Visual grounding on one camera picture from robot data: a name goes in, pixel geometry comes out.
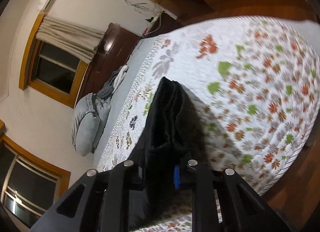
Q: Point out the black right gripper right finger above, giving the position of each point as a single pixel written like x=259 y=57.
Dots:
x=224 y=201

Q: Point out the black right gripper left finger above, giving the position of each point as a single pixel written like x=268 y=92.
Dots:
x=98 y=201

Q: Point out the black pants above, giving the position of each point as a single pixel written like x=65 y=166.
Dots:
x=172 y=135

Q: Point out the wooden framed window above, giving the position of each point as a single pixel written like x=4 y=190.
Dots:
x=49 y=70
x=29 y=185

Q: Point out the grey pillow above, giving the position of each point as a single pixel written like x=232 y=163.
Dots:
x=89 y=120

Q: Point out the grey and white clothes pile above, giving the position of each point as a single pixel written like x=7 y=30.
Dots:
x=113 y=83

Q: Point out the floral quilted bedspread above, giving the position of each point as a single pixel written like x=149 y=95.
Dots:
x=254 y=82

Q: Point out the dark wooden headboard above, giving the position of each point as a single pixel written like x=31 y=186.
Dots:
x=115 y=50

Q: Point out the beige curtain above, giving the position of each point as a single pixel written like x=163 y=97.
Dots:
x=80 y=41

